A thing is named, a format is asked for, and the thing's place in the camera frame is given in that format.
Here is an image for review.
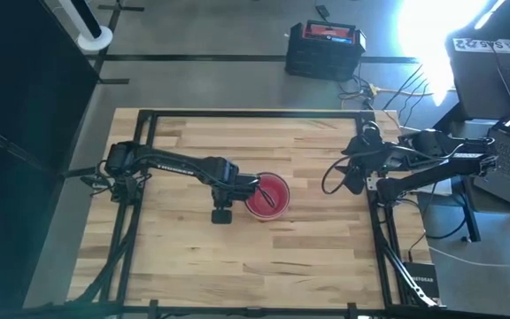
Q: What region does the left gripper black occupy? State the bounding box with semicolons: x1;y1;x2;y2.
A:
210;166;278;210

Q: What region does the black Netgear network switch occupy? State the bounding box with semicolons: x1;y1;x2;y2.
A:
401;261;440;300

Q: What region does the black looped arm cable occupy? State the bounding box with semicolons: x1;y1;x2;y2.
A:
321;148;371;197

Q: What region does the open black laptop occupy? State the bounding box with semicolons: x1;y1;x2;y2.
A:
473;97;510;217

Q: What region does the black partition panel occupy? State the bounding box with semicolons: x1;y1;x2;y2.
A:
0;0;102;314

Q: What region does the white floor cable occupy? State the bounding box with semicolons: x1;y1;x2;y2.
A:
427;245;510;268

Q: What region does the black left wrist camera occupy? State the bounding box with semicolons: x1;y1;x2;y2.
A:
211;206;234;225

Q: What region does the white roll stand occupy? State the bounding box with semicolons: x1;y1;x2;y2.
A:
58;0;114;52

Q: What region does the red and black power station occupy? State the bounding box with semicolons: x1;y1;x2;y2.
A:
284;19;368;82

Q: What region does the white printed label sheet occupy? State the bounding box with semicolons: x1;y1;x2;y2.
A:
452;37;510;55

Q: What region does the yellow extension cord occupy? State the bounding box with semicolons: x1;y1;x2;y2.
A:
367;83;436;97

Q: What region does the black metal table frame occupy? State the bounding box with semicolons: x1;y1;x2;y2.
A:
66;108;449;319

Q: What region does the red plastic bowl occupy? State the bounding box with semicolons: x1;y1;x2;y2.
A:
244;171;291;222

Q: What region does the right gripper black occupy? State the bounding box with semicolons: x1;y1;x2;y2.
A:
342;121;387;196

